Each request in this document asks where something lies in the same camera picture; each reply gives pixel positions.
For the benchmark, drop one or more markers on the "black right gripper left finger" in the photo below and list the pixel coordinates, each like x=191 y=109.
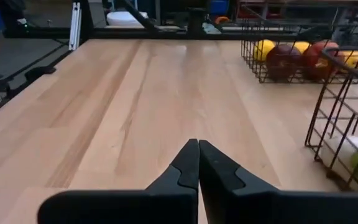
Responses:
x=135 y=208

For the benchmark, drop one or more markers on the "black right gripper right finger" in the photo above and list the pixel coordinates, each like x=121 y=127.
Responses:
x=259 y=208

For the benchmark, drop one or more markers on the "white garlic bulb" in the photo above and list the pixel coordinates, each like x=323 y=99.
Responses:
x=343 y=148

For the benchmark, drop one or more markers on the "dark red apple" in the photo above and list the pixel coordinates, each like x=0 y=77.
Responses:
x=283 y=62

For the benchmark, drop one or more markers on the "yellow lemon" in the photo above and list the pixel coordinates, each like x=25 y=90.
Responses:
x=301 y=46
x=351 y=59
x=263 y=49

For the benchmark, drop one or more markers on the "red orange apple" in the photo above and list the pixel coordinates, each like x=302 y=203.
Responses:
x=320 y=59

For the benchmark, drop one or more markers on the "white round bucket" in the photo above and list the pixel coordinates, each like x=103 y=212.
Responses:
x=123 y=18

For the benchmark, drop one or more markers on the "silver aluminium profile bar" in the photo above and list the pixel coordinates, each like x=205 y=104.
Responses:
x=75 y=26

